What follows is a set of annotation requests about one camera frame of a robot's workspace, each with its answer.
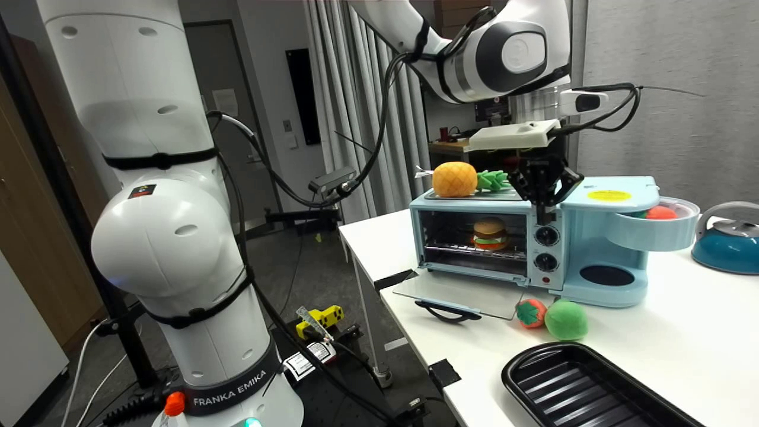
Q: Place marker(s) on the light blue toy oven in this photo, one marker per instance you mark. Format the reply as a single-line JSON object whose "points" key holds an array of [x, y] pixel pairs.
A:
{"points": [[581, 249]]}

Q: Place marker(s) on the green plush pear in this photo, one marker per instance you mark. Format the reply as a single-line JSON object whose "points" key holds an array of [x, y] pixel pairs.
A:
{"points": [[568, 322]]}

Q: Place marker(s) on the orange plush pineapple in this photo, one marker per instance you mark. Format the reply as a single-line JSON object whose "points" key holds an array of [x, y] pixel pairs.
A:
{"points": [[454, 182]]}

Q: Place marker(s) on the red green plush tomato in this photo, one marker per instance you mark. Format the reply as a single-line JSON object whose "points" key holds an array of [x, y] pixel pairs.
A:
{"points": [[527, 314]]}

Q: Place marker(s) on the yellow black tool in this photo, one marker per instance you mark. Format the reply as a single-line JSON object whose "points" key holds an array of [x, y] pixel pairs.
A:
{"points": [[323, 317]]}

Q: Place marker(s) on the small black tape patch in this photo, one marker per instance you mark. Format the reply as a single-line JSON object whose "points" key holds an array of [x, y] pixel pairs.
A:
{"points": [[445, 373]]}

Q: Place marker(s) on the plush toy burger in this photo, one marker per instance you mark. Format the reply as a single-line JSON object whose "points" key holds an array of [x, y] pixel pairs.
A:
{"points": [[490, 237]]}

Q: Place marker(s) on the brown wooden cabinet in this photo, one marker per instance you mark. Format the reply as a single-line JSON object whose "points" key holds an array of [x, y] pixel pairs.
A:
{"points": [[31, 198]]}

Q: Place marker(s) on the white bottle orange cap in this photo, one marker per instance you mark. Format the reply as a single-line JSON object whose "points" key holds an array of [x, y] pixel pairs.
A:
{"points": [[174, 405]]}

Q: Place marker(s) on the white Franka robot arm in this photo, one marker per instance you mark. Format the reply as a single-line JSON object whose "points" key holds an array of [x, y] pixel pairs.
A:
{"points": [[174, 237]]}

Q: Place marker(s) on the white pleated curtain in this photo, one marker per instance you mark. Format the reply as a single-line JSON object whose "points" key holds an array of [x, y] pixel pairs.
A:
{"points": [[340, 78]]}

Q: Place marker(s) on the black ribbed griddle pan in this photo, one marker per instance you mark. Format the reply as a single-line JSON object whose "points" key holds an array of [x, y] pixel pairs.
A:
{"points": [[571, 392]]}

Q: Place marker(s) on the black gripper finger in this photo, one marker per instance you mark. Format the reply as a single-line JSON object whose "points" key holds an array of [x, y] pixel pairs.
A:
{"points": [[527, 184], [564, 184]]}

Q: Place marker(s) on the grey backdrop curtain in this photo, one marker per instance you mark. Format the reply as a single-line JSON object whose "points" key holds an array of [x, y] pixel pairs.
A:
{"points": [[688, 120]]}

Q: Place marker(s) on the black oven knob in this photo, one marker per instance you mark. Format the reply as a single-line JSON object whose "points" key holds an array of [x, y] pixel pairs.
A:
{"points": [[547, 235], [547, 261]]}

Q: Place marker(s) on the red plush ball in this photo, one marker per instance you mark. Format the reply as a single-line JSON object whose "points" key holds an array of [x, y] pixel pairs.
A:
{"points": [[664, 211]]}

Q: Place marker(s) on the white cabinet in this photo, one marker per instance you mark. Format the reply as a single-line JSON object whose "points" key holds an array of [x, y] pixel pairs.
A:
{"points": [[26, 357]]}

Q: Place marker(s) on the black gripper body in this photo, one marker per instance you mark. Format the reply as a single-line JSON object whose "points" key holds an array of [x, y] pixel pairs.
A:
{"points": [[541, 160]]}

